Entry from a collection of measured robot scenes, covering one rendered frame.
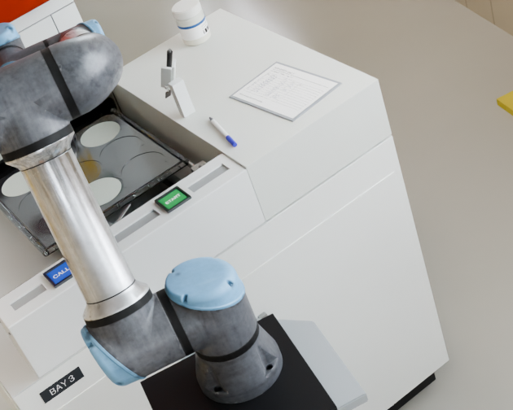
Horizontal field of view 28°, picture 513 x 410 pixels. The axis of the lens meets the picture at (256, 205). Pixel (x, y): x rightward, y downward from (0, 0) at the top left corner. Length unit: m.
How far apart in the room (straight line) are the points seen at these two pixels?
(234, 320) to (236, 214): 0.45
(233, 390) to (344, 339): 0.73
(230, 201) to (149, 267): 0.21
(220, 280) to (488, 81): 2.34
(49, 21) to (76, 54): 0.87
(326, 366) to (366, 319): 0.66
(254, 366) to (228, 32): 1.04
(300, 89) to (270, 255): 0.36
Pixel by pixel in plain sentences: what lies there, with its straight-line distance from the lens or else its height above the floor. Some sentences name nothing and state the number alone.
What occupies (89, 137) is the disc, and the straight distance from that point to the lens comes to 2.45.
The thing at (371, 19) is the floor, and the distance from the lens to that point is 4.40.
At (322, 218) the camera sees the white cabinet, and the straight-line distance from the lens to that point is 2.20.
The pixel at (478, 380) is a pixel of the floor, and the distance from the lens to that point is 2.78.
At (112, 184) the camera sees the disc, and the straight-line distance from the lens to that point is 2.25.
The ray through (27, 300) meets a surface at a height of 0.96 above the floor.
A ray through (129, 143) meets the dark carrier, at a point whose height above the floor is 0.90.
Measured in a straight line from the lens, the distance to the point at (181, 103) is 2.23.
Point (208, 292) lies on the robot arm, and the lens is 1.60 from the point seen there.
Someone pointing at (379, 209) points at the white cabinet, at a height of 0.66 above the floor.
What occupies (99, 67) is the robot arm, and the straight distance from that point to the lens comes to 1.57.
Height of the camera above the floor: 2.10
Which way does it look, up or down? 37 degrees down
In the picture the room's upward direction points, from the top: 20 degrees counter-clockwise
